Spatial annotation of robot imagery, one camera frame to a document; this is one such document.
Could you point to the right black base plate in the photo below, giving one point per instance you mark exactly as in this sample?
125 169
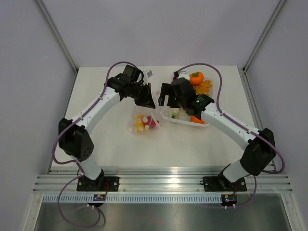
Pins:
218 184

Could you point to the orange persimmon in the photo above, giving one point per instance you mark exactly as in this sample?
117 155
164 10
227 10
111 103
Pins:
196 78

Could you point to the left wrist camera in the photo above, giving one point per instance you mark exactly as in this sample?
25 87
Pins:
146 75

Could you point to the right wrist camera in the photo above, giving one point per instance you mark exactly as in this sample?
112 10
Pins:
183 75

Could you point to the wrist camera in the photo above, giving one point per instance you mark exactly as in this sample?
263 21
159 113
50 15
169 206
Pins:
183 75
146 75

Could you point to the white radish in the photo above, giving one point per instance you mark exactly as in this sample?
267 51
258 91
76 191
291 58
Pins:
174 112

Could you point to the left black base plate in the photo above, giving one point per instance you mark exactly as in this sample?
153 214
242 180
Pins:
101 184

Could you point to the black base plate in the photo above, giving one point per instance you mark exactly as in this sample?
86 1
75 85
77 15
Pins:
101 184
218 184

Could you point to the white slotted cable duct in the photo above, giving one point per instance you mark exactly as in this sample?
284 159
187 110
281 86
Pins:
134 198

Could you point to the clear polka dot zip bag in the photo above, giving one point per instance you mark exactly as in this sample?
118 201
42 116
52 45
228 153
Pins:
157 114

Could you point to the aluminium rail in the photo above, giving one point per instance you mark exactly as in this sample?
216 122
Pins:
159 180

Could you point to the orange tangerine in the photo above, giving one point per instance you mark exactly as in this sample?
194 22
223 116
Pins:
194 119

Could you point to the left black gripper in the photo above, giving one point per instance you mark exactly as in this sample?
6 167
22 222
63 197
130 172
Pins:
148 102

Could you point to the yellow orange mango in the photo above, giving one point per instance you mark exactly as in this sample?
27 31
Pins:
139 121

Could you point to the white perforated plastic basket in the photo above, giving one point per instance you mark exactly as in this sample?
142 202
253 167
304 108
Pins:
184 117

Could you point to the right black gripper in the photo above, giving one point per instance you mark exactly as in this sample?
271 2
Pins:
167 89

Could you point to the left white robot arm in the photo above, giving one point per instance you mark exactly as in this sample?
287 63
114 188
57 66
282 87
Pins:
74 134

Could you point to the yellow banana bunch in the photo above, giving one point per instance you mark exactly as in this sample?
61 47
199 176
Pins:
203 88

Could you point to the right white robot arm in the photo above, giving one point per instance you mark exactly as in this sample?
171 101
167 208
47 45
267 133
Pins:
257 145

